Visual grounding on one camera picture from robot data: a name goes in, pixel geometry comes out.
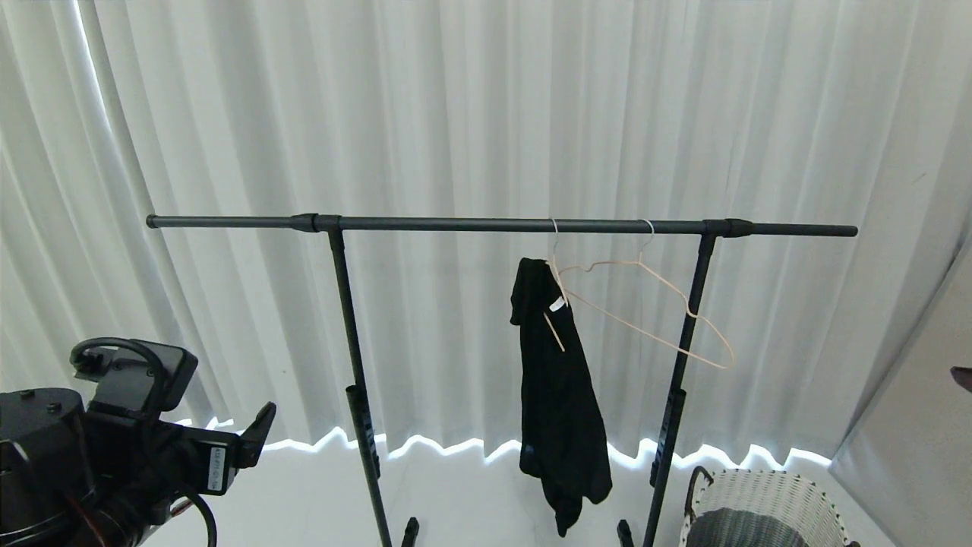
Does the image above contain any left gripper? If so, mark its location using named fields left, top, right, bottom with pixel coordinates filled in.
left=148, top=401, right=278, bottom=498

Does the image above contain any black garment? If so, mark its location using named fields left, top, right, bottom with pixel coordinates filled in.
left=510, top=257, right=614, bottom=538

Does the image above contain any pink clothes hanger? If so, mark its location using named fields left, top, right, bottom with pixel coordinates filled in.
left=545, top=219, right=570, bottom=353
left=558, top=220, right=737, bottom=371

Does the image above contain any black clothes rack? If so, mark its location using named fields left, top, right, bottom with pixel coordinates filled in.
left=146, top=214, right=859, bottom=547

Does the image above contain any white laundry basket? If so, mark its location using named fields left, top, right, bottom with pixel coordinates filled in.
left=678, top=466, right=860, bottom=547

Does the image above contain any white curtain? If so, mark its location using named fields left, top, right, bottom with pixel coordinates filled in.
left=0, top=0, right=972, bottom=466

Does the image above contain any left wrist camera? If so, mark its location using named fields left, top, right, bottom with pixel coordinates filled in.
left=70, top=338, right=200, bottom=438

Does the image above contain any black cable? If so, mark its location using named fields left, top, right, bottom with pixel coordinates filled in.
left=70, top=337, right=219, bottom=547

